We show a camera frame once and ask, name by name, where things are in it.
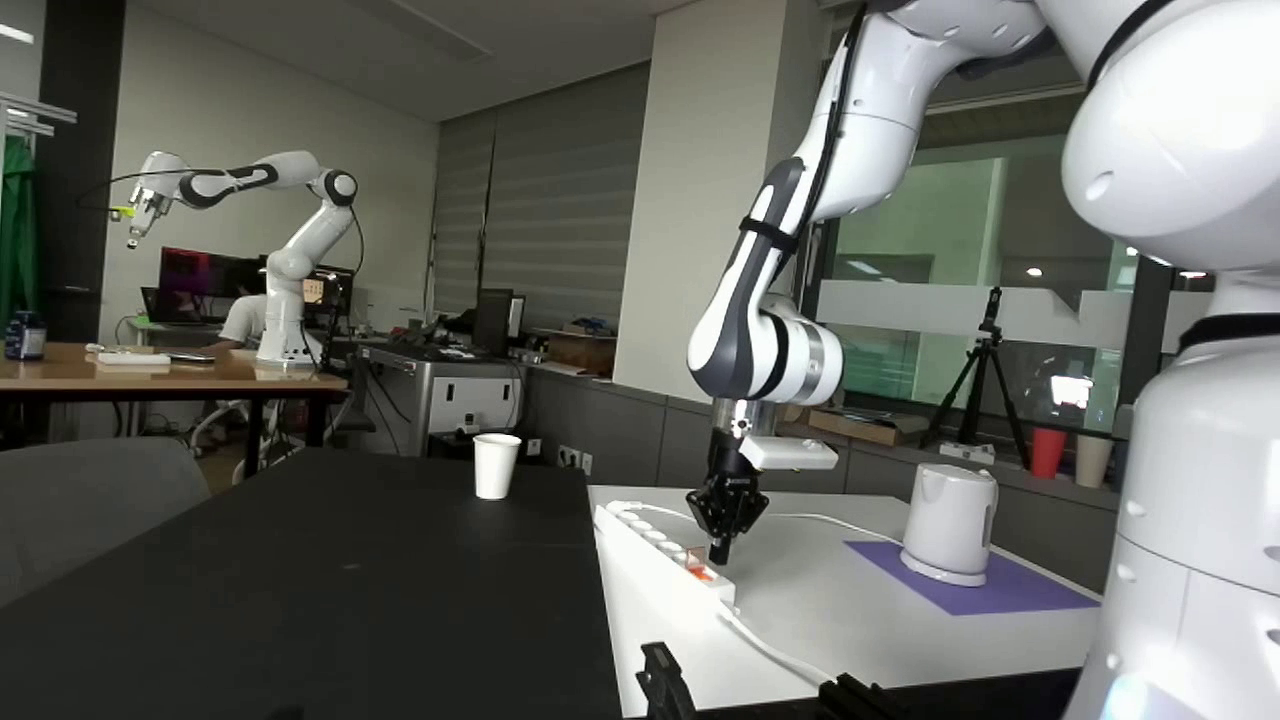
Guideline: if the red cup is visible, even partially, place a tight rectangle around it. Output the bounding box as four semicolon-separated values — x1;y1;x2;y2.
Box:
1026;423;1071;483

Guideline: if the grey chair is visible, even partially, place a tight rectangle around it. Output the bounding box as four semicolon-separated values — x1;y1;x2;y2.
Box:
0;437;217;614

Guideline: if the white power strip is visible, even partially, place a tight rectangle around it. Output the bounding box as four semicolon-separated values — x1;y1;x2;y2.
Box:
606;500;741;600

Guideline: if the black table clamp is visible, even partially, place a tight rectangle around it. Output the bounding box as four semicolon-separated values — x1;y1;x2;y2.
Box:
633;637;702;720

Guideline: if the thin white kettle cord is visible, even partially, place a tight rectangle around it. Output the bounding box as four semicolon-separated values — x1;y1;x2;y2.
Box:
623;496;926;547

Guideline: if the black camera tripod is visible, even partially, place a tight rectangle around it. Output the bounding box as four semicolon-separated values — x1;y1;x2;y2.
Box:
918;280;1035;474

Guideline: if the white electric kettle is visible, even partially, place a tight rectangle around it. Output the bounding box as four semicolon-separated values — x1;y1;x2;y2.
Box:
902;460;1004;594

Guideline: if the beige cup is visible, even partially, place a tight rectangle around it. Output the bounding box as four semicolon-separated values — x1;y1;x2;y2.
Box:
1071;434;1118;494

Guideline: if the wooden desk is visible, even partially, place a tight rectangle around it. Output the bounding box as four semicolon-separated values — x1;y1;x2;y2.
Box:
0;339;351;483

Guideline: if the purple mat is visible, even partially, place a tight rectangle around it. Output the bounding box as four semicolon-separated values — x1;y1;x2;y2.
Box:
844;538;1105;621

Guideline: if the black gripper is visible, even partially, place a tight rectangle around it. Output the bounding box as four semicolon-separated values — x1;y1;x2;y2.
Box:
686;396;772;570

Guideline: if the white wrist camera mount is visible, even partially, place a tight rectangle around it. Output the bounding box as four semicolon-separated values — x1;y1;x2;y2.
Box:
736;434;844;478

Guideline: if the green cloth screen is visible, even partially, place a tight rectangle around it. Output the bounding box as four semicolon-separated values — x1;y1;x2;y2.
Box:
0;133;40;333

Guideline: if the white metal cabinet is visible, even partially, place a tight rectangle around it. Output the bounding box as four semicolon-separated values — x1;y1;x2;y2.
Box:
358;349;532;463

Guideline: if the computer monitor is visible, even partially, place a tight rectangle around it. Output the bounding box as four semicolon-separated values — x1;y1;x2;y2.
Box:
155;245;273;333

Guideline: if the white paper cup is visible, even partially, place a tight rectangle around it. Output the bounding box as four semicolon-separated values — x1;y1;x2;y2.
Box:
472;427;524;509

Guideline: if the white power strip cord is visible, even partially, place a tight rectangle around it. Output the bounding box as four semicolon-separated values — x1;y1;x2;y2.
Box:
717;597;838;692

